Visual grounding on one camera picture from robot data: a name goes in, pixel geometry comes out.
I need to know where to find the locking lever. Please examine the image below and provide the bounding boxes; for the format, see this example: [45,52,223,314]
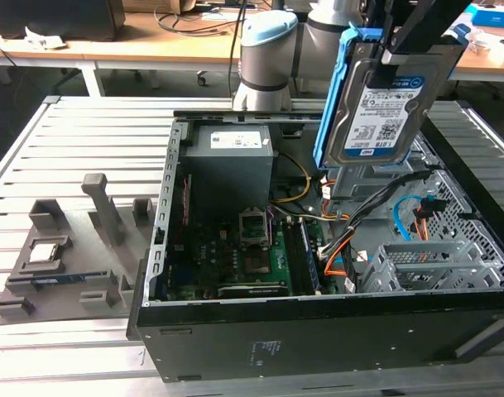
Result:
[266,206,277,246]

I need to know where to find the grey disk bay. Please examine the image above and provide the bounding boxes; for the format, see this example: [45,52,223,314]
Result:
[360,238,504,294]

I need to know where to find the loose blue RAM stick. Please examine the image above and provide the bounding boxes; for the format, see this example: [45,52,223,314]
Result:
[31,270,109,287]

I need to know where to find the black graphics card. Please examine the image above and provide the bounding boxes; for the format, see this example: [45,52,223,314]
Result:
[216,282,290,299]

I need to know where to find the CPU socket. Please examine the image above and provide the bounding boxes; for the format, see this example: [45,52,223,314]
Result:
[242,251,273,278]

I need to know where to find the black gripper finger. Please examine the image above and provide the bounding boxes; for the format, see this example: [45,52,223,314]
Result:
[381,0,473,66]
[365,0,396,46]

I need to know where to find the orange power wire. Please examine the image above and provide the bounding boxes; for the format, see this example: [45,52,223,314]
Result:
[414,198,452,242]

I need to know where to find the grey parts rack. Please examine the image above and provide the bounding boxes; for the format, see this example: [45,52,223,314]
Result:
[0,171,154,327]

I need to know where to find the grey drive cage blue tabs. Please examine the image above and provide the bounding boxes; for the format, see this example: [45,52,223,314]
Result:
[332,132,439,203]

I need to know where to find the black cable bundle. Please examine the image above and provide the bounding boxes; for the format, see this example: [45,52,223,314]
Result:
[317,168,435,266]

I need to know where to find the wooden desk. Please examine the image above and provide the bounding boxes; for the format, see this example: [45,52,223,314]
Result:
[0,0,504,82]

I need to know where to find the blue cardboard box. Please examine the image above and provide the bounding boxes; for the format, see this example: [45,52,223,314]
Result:
[469,2,504,29]

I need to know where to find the orange wire bundle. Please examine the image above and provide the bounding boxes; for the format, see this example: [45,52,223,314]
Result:
[323,237,353,279]

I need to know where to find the silver CPU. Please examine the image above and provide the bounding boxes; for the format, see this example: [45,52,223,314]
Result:
[29,241,63,262]

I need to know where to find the blue data wire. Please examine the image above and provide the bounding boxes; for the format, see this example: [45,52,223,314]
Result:
[391,195,438,244]

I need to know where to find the metal socket cover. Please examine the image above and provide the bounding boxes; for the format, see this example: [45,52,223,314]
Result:
[238,205,274,250]

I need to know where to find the hard disk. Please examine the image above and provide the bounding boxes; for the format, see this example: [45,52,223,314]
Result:
[312,21,472,170]

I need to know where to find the large black box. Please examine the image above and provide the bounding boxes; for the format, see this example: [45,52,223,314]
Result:
[0,0,127,42]

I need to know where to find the grey power supply unit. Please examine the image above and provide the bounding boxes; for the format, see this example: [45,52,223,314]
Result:
[180,123,276,216]

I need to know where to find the yellow wire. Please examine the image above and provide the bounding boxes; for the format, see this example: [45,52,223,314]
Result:
[269,151,314,204]

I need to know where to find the crumpled white paper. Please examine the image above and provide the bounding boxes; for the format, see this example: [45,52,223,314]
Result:
[24,26,66,50]

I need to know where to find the installed blue RAM stick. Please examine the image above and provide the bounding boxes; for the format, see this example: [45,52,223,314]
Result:
[299,218,322,294]

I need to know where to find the green motherboard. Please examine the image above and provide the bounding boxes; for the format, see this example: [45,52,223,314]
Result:
[166,198,339,299]

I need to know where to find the black open PC case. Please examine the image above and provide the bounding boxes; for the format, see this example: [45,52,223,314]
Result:
[126,100,504,384]

